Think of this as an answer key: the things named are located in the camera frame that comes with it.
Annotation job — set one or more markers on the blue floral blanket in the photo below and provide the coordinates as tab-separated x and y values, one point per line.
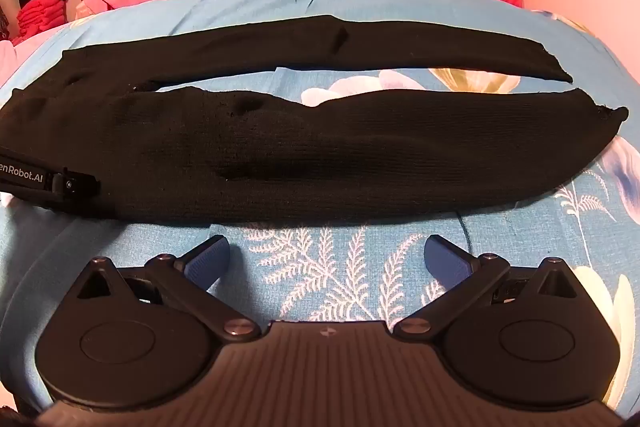
350	257

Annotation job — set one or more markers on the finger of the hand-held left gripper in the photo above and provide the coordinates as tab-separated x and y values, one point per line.
75	184

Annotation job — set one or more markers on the pink cloth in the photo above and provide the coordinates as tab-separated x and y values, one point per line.
12	54

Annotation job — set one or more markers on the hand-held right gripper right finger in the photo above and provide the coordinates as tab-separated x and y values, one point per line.
450	264

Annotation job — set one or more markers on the black pants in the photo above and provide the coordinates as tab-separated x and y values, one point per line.
350	167

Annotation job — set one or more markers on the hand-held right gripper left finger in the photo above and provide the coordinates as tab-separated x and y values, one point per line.
207	263

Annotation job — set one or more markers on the stack of red clothes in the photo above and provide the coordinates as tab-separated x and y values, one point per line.
45	12

